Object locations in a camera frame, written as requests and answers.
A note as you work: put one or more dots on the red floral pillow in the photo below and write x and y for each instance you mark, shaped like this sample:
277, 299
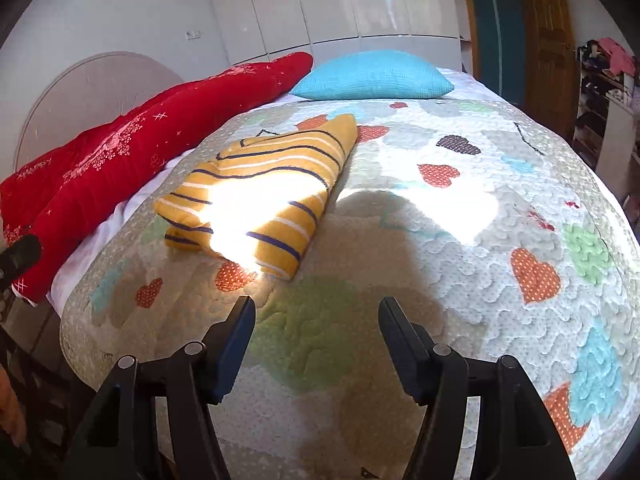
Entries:
125, 150

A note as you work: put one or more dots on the yellow striped shirt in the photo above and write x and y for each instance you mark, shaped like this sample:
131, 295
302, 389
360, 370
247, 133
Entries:
280, 160

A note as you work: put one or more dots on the dark wooden chair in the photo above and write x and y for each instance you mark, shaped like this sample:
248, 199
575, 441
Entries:
45, 360

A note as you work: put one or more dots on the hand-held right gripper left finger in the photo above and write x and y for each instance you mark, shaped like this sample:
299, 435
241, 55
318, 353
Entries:
239, 355

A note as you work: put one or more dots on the white glossy wardrobe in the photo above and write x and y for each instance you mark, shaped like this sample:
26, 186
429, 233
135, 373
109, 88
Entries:
350, 5

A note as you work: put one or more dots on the shoe rack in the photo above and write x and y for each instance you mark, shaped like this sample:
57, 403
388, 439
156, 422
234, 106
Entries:
600, 110

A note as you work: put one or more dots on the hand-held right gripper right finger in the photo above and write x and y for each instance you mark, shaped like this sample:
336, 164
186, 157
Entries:
401, 355

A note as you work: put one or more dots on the blue knitted pillow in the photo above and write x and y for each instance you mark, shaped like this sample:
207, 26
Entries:
375, 75

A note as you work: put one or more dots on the person's left forearm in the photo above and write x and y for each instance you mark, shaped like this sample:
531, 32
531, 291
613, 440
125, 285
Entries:
10, 405

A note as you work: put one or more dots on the white wall socket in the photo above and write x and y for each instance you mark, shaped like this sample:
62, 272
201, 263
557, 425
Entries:
193, 35

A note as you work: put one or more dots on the rounded bed headboard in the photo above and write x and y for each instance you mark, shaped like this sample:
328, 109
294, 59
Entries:
75, 90

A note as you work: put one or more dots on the pile of clothes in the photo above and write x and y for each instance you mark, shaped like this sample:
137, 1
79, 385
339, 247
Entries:
612, 55

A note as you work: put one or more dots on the heart patterned quilt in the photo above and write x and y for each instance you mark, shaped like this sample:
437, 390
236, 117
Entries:
450, 285

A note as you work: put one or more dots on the wooden door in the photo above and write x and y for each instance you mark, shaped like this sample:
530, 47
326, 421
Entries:
547, 35

